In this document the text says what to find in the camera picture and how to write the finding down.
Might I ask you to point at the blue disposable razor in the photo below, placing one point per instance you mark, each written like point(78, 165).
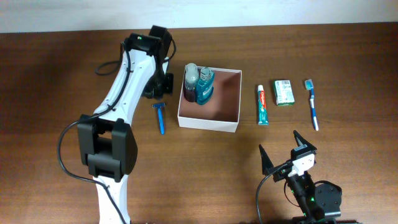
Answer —
point(158, 107)

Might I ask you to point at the teal Listerine mouthwash bottle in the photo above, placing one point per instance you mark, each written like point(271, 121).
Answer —
point(204, 87)

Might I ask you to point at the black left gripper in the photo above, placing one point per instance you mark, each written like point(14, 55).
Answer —
point(168, 87)

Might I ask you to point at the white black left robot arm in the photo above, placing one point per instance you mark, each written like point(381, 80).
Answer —
point(107, 145)

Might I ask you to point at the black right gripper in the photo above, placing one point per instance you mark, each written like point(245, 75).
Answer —
point(267, 163)

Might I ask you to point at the pink cardboard box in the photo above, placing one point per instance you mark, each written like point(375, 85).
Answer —
point(221, 112)

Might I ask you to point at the Colgate toothpaste tube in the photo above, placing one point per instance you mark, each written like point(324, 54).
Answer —
point(262, 110)

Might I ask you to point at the blue white toothbrush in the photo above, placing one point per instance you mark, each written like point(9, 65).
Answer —
point(310, 87)

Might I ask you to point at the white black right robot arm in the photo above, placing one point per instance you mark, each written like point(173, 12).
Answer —
point(319, 201)

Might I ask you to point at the green white Dettol soap box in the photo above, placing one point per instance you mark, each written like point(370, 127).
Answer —
point(283, 93)

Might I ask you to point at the clear purple soap dispenser bottle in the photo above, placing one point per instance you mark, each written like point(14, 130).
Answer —
point(190, 81)

